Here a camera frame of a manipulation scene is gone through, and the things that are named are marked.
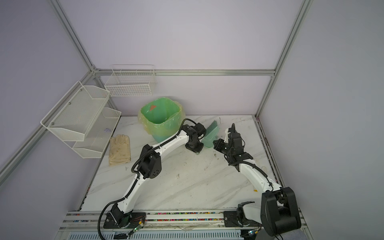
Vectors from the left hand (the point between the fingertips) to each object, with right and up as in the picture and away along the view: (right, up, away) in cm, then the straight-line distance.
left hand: (196, 151), depth 95 cm
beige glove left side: (-53, 0, +6) cm, 53 cm away
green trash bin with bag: (-25, +22, +11) cm, 35 cm away
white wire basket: (-43, +46, +1) cm, 63 cm away
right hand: (+9, +7, -10) cm, 15 cm away
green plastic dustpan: (+8, +6, -6) cm, 11 cm away
